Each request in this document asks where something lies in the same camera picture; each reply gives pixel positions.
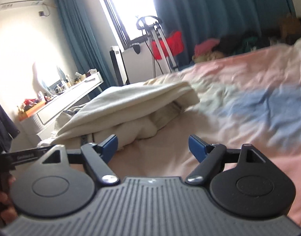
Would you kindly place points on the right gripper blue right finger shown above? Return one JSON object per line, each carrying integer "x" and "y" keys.
{"x": 210, "y": 158}

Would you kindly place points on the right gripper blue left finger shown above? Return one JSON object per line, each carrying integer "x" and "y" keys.
{"x": 96, "y": 158}

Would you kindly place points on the cream white garment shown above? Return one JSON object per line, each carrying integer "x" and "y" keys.
{"x": 132, "y": 112}

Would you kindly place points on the pile of colourful clothes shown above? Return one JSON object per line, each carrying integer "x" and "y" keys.
{"x": 288, "y": 32}

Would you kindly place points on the person's left hand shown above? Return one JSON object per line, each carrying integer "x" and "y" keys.
{"x": 9, "y": 214}

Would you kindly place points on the dark hanging garment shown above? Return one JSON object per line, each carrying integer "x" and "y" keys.
{"x": 8, "y": 131}

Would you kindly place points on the white dressing table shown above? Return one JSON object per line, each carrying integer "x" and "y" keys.
{"x": 40, "y": 124}

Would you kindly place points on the orange tray with items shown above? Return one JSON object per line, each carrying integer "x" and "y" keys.
{"x": 29, "y": 107}

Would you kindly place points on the pastel pink blue bedsheet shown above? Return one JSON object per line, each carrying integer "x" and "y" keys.
{"x": 252, "y": 98}

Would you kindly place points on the white vanity mirror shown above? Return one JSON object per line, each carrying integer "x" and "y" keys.
{"x": 48, "y": 77}

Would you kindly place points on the white cabinet under window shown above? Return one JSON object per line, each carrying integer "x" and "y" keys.
{"x": 133, "y": 65}

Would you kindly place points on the red bag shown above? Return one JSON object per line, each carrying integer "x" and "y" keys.
{"x": 175, "y": 43}

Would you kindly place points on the teal curtain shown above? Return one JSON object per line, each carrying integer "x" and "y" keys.
{"x": 91, "y": 27}

